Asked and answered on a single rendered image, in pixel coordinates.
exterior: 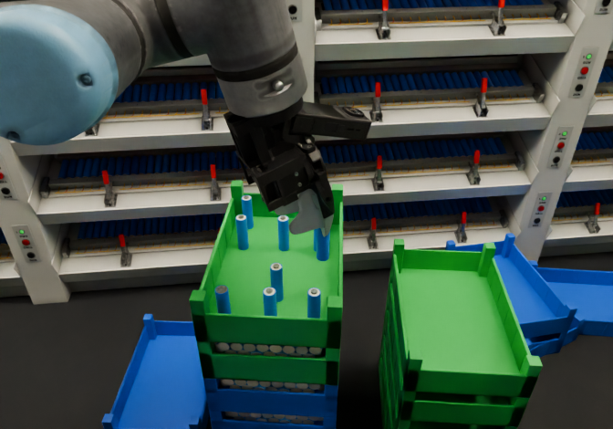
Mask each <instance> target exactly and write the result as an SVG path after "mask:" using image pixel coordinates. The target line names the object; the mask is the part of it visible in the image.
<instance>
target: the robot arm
mask: <svg viewBox="0 0 613 429"><path fill-rule="evenodd" d="M203 54H207V56H208V58H209V60H210V62H211V65H212V67H213V71H214V74H215V76H216V77H217V80H218V82H219V85H220V88H221V90H222V93H223V96H224V99H225V101H226V104H227V107H228V109H229V110H230V111H229V112H227V113H225V114H224V115H223V116H224V118H225V121H226V123H227V126H228V128H229V131H230V133H231V135H232V138H233V140H234V144H235V147H236V149H237V151H235V152H236V155H237V157H238V160H239V162H240V164H241V166H242V169H243V171H244V175H245V178H246V180H247V182H248V184H249V185H250V184H252V183H256V184H257V187H258V189H259V192H260V194H261V196H262V201H263V202H265V204H266V206H267V208H268V211H269V212H272V211H274V210H275V213H276V214H277V215H288V214H292V213H295V212H299V213H298V214H297V215H296V217H295V218H294V219H293V220H292V221H291V223H290V224H289V231H290V233H291V234H293V235H299V234H302V233H305V232H308V231H311V230H314V229H318V228H320V229H321V232H322V235H323V237H325V236H327V235H328V233H329V231H330V228H331V225H332V222H333V217H334V213H335V207H334V197H333V194H332V190H331V187H330V184H329V181H328V179H327V169H326V166H325V164H324V161H323V159H322V156H321V153H320V151H319V150H318V148H317V146H316V145H315V144H314V142H315V138H314V137H313V136H312V135H320V136H329V137H339V138H345V139H346V138H347V139H359V140H366V139H367V136H368V133H369V129H370V126H371V123H372V121H371V120H370V119H368V118H367V117H366V116H365V114H364V113H363V111H361V110H359V109H356V108H352V107H345V106H344V107H339V106H332V105H326V104H318V103H312V102H305V101H303V98H302V96H303V95H304V94H305V93H306V90H307V78H306V74H305V71H304V67H303V63H302V59H301V56H300V53H299V49H298V46H297V44H296V37H295V33H294V30H293V27H292V23H291V19H290V15H289V12H288V8H287V4H286V0H25V1H13V2H1V3H0V136H1V137H3V138H6V139H8V140H10V141H15V142H19V143H23V144H28V145H52V144H58V143H61V142H64V141H68V140H71V139H73V138H75V137H76V136H78V135H79V134H80V133H82V132H84V131H87V130H89V129H90V128H91V127H93V126H94V125H96V124H97V123H98V122H99V121H100V120H101V119H102V118H103V117H104V116H105V115H106V114H107V112H108V111H109V109H110V107H111V106H112V104H113V102H114V101H115V99H116V98H117V97H118V96H119V95H120V94H121V93H122V92H123V91H124V90H125V89H126V88H127V87H128V86H129V85H130V84H131V83H133V82H134V81H135V80H136V78H137V77H138V76H139V75H140V74H141V73H142V72H143V71H144V70H145V69H147V68H152V67H156V66H159V65H163V64H167V63H171V62H174V61H178V60H182V59H185V58H191V57H197V56H200V55H203ZM244 166H246V167H247V168H248V170H249V171H250V172H251V175H249V176H248V174H247V171H246V169H245V167H244Z"/></svg>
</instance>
